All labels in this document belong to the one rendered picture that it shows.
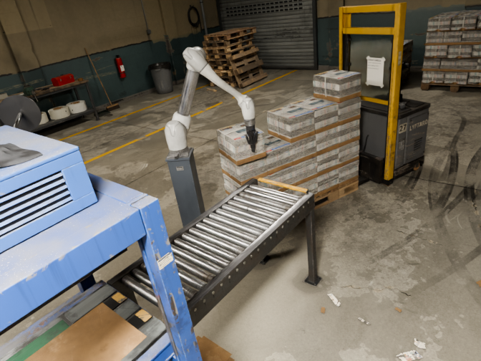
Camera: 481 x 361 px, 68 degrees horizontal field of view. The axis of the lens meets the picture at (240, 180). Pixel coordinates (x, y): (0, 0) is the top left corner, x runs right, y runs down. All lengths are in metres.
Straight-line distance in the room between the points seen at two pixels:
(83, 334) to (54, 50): 7.87
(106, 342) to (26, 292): 0.84
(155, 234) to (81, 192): 0.27
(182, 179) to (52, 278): 2.05
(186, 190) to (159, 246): 1.83
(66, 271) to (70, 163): 0.32
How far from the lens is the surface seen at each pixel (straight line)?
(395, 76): 3.82
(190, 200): 3.09
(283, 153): 3.30
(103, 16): 9.89
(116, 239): 1.14
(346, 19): 4.26
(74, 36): 9.47
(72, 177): 1.21
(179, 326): 1.49
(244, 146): 2.96
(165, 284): 1.33
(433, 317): 2.90
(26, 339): 2.09
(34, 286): 1.07
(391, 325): 2.78
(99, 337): 1.89
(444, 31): 7.72
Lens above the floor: 2.09
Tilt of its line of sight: 27 degrees down
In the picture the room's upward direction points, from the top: 8 degrees counter-clockwise
